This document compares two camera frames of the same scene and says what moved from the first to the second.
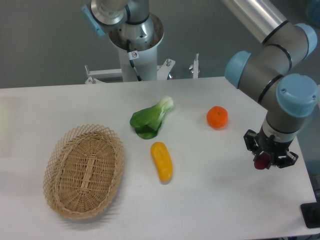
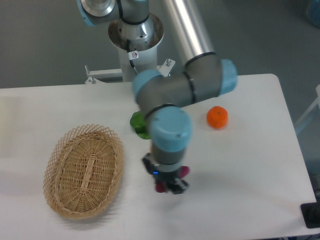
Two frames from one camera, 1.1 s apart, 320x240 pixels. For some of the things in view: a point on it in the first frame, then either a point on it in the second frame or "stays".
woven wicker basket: [83, 171] stays
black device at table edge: [311, 213] stays
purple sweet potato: [263, 161] → [161, 185]
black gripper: [276, 150] → [165, 172]
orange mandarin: [217, 117] stays
